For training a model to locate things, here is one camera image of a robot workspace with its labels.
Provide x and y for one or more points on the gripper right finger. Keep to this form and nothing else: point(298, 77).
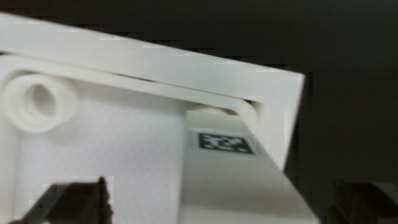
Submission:
point(365, 204)

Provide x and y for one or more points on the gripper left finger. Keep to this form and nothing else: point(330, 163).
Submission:
point(72, 204)

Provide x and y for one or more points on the white desk leg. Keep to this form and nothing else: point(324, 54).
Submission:
point(237, 191)

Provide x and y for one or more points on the white desk tabletop tray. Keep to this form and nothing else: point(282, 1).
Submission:
point(91, 127)

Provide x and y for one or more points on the white front fence bar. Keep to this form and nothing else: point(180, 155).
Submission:
point(180, 68)

